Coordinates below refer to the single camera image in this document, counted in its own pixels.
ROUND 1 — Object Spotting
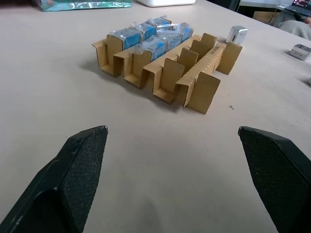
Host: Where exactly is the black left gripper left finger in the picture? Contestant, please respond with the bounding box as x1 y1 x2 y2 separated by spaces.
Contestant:
0 125 109 233

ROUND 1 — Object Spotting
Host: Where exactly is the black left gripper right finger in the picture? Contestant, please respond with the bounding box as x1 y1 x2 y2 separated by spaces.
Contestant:
237 126 311 233

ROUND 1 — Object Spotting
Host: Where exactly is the cardboard divider tray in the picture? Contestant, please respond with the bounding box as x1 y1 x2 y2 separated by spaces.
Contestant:
91 33 243 115

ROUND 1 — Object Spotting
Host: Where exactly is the white plastic box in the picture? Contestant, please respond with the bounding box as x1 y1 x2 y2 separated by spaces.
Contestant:
136 0 196 8

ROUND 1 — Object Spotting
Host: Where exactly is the small white wrapped item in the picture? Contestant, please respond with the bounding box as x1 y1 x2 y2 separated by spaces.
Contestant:
226 25 249 46

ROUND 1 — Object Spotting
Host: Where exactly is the person in grey clothing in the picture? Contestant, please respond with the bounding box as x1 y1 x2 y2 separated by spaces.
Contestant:
276 16 311 41

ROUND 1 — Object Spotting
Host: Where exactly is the brown cardboard carton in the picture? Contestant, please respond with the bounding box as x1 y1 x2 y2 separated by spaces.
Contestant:
252 11 282 26

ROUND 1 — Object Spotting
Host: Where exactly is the open laptop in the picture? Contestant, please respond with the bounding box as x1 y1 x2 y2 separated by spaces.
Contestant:
284 0 311 17

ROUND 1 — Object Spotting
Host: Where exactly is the green patterned bag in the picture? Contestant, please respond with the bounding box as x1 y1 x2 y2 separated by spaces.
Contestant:
33 0 134 12

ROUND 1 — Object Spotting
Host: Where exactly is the small grey metal object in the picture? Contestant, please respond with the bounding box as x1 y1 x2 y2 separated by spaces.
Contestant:
289 44 311 61

